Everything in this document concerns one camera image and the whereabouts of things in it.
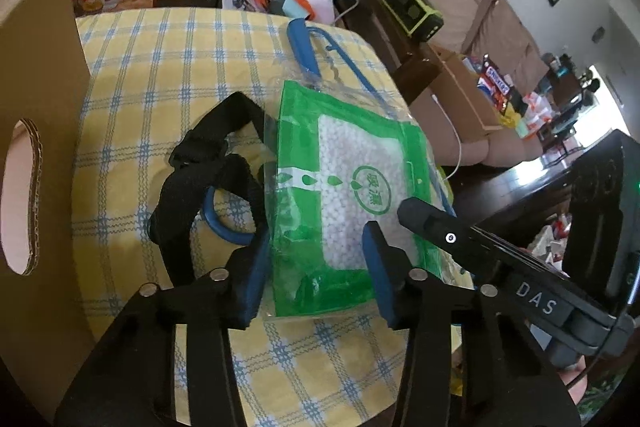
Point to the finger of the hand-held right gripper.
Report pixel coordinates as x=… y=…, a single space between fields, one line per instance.
x=440 y=229

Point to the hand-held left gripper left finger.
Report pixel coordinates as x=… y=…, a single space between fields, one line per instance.
x=250 y=292

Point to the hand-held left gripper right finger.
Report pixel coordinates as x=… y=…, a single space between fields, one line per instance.
x=382 y=282

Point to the green desiccant bag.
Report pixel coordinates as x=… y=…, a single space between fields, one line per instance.
x=300 y=122

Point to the brown cardboard box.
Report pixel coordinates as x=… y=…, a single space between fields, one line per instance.
x=45 y=82

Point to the person's right hand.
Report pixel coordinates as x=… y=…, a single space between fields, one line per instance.
x=575 y=387

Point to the brown sofa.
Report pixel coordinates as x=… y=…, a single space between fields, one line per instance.
x=500 y=147

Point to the shallow cardboard box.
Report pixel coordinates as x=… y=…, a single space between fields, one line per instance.
x=460 y=82

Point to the brown chocolate bar bag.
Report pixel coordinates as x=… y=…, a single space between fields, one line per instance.
x=495 y=77

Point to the lime green portable radio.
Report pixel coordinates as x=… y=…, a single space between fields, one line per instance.
x=412 y=9

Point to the yellow plaid tablecloth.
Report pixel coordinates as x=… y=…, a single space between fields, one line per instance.
x=150 y=72

